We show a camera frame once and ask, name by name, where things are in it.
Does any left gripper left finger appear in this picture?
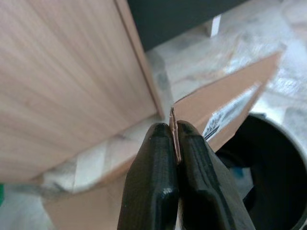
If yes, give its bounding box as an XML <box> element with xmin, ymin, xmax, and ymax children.
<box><xmin>117</xmin><ymin>123</ymin><xmax>179</xmax><ymax>230</ymax></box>

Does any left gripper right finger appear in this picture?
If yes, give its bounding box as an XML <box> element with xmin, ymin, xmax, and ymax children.
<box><xmin>176</xmin><ymin>120</ymin><xmax>255</xmax><ymax>230</ymax></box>

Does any brown cardboard box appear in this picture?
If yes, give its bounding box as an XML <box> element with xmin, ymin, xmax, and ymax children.
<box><xmin>0</xmin><ymin>0</ymin><xmax>283</xmax><ymax>230</ymax></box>

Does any black rubbish bin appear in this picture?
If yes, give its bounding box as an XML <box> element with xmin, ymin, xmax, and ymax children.
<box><xmin>211</xmin><ymin>112</ymin><xmax>307</xmax><ymax>230</ymax></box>

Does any black TV cabinet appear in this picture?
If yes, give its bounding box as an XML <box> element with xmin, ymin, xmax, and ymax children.
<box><xmin>126</xmin><ymin>0</ymin><xmax>243</xmax><ymax>52</ymax></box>

